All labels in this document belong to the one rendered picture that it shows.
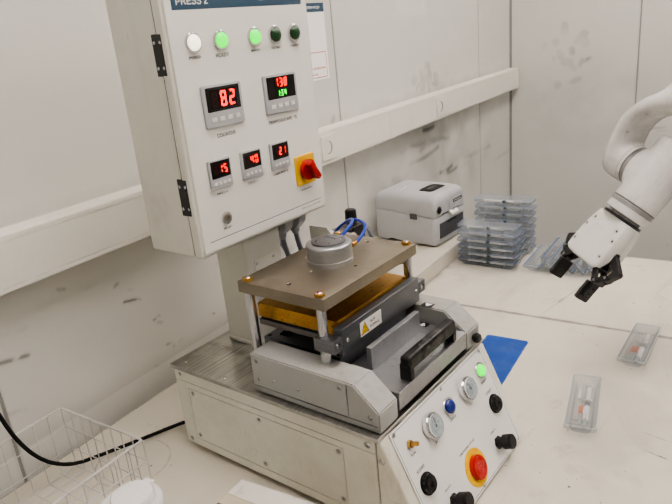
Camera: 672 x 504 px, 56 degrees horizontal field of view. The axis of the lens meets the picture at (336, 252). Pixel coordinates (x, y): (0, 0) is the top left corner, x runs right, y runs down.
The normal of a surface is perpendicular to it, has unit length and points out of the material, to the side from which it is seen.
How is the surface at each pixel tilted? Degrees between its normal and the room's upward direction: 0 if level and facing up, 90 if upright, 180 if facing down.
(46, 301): 90
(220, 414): 90
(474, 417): 65
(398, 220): 90
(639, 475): 0
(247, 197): 90
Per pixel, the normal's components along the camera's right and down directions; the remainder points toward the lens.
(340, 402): -0.60, 0.32
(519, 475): -0.09, -0.94
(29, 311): 0.84, 0.11
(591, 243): -0.80, -0.43
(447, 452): 0.68, -0.28
